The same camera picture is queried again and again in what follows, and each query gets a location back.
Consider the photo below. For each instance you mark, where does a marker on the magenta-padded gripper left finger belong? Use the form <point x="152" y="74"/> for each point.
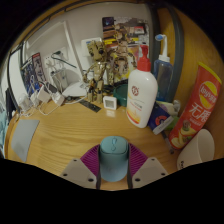
<point x="88" y="163"/>

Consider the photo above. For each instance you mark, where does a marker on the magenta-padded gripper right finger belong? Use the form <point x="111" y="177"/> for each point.
<point x="140" y="163"/>

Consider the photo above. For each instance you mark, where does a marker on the light blue computer mouse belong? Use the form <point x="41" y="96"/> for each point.
<point x="114" y="160"/>

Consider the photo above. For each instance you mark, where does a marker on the grey mouse pad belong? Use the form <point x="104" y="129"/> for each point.
<point x="24" y="138"/>

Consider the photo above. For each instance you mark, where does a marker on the blue tissue packet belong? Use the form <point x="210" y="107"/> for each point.
<point x="160" y="118"/>

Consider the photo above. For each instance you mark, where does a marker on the white mug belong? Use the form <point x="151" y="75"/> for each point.
<point x="198" y="150"/>

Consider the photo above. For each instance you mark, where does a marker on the small white square clock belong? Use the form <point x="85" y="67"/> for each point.
<point x="109" y="102"/>

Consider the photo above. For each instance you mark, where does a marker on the white red-capped lotion bottle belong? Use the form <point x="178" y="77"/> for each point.
<point x="141" y="96"/>

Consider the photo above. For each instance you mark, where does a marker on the dark green round tin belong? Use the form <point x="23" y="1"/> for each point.
<point x="120" y="95"/>

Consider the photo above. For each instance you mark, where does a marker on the white desk lamp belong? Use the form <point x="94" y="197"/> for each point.
<point x="75" y="89"/>

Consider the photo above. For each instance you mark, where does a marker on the red chips tube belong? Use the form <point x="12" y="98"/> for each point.
<point x="196" y="106"/>

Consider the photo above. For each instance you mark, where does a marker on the white cube charger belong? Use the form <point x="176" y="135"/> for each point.
<point x="43" y="95"/>

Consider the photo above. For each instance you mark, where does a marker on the clear plastic cup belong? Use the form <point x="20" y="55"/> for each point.
<point x="25" y="102"/>

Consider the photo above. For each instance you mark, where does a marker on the blue spray bottle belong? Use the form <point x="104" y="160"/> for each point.
<point x="163" y="76"/>

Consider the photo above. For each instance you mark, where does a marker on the teal cloth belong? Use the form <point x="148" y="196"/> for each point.
<point x="2" y="133"/>

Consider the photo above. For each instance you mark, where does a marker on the brown tree figure toy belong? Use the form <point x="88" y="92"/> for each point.
<point x="96" y="71"/>

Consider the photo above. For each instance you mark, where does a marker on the black bag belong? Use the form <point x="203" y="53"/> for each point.
<point x="9" y="103"/>

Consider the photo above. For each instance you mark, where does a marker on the white wall socket plate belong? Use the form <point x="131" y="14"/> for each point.
<point x="63" y="53"/>
<point x="49" y="63"/>

